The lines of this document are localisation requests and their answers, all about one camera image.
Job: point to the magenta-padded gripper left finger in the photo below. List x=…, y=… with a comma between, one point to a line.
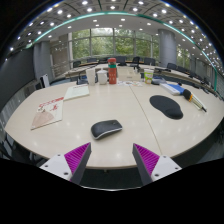
x=60, y=165

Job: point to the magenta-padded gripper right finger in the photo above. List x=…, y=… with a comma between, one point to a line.
x=163, y=165

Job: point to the black computer mouse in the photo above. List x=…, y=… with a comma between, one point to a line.
x=106, y=128

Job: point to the black mouse pad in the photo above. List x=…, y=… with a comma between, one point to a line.
x=166, y=106

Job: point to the magazine with fan print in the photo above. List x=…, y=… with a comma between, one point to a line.
x=48, y=113

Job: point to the white booklet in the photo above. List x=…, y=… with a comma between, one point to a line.
x=76, y=92

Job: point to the black foam handheld microphone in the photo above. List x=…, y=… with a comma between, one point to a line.
x=187, y=94

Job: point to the blue and white book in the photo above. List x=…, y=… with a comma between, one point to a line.
x=173, y=88

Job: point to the dark conference microphone unit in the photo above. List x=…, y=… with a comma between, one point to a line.
x=158, y=81

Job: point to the colourful leaflet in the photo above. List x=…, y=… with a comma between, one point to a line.
x=128, y=83

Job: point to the green printed paper cup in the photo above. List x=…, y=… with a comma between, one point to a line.
x=148, y=76

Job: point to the white paper cup stack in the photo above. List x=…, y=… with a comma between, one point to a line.
x=90, y=76

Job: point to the white lidded mug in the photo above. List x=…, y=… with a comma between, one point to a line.
x=102, y=77

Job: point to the dark office chairs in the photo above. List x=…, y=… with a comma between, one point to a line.
x=149, y=61

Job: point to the red drink bottle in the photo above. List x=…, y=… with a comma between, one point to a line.
x=112, y=71

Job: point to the ceiling lights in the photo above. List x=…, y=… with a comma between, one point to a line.
x=112, y=7

